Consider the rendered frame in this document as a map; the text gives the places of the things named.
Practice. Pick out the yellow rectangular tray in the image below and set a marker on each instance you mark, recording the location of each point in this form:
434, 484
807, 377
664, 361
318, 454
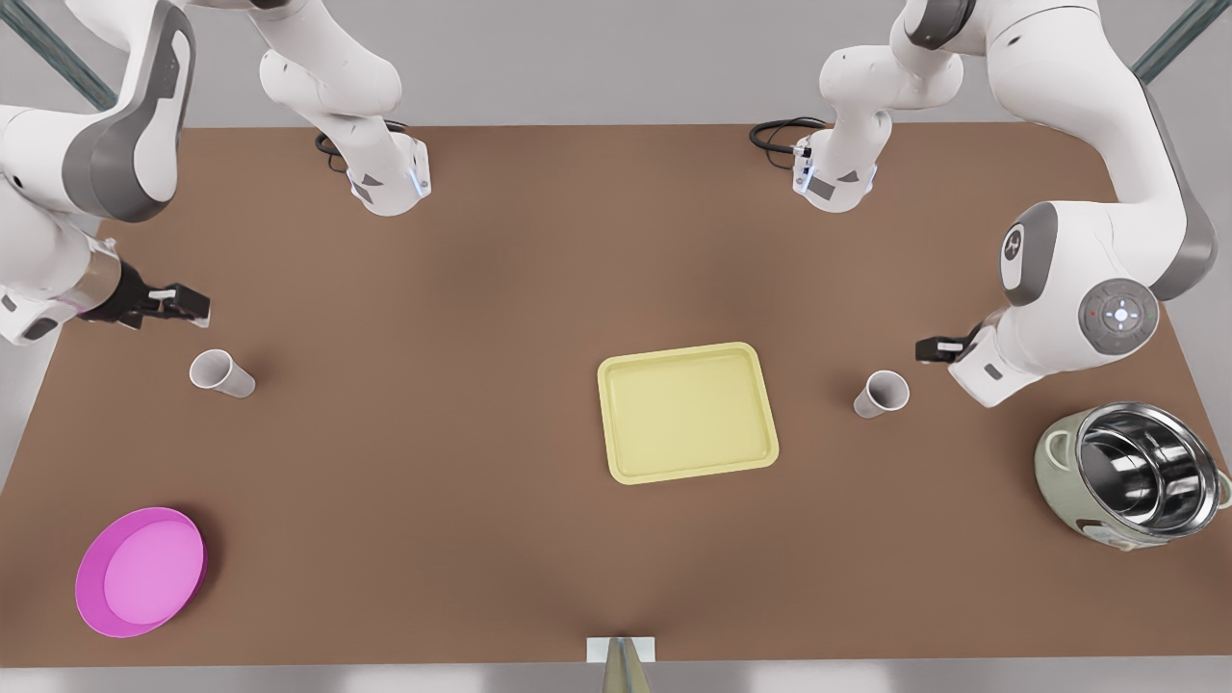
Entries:
686, 412

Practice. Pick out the silver frame post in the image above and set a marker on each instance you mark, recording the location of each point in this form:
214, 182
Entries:
1176, 37
58, 53
622, 666

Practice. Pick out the pink round bowl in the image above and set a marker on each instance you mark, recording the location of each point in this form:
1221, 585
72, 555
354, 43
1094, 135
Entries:
141, 572

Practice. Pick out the green rice cooker pot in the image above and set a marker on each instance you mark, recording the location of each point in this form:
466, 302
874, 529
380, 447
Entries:
1132, 475

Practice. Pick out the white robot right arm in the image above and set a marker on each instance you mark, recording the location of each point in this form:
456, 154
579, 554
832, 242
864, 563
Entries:
115, 144

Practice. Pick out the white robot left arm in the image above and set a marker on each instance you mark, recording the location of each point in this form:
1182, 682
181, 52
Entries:
1078, 173

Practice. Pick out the white cup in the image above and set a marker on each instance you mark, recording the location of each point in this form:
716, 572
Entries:
220, 373
881, 394

